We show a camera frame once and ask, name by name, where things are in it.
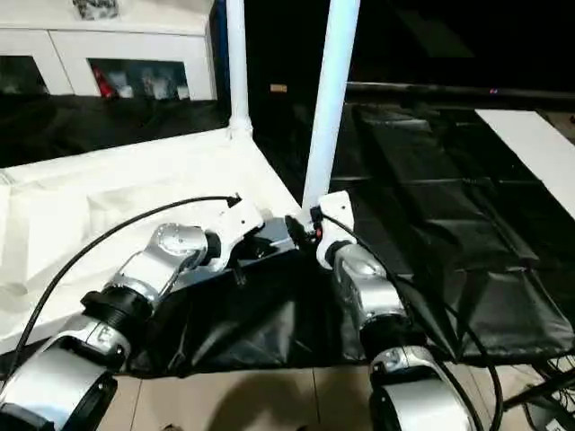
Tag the white plastic table leg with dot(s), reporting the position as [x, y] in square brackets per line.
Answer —
[332, 90]
[238, 58]

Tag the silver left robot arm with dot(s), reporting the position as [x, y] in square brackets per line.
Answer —
[148, 265]

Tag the black work mat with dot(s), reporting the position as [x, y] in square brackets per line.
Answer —
[449, 247]

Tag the small tan label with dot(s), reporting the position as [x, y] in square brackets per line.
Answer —
[278, 88]

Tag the blue vertical panel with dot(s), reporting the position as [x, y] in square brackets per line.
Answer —
[220, 45]

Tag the white flat board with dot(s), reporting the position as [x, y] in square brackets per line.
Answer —
[534, 143]

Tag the white glass-door cabinet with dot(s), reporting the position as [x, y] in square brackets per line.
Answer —
[135, 40]

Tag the black floor stand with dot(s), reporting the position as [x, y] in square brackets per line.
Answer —
[539, 395]

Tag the grey glossy object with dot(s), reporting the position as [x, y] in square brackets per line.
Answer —
[96, 8]

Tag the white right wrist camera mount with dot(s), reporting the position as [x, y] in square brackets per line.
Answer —
[337, 211]

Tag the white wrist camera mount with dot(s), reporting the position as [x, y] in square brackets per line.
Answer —
[337, 211]
[238, 220]

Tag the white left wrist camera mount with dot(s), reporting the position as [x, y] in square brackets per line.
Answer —
[238, 220]

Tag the black metal rail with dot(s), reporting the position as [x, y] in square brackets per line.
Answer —
[449, 90]

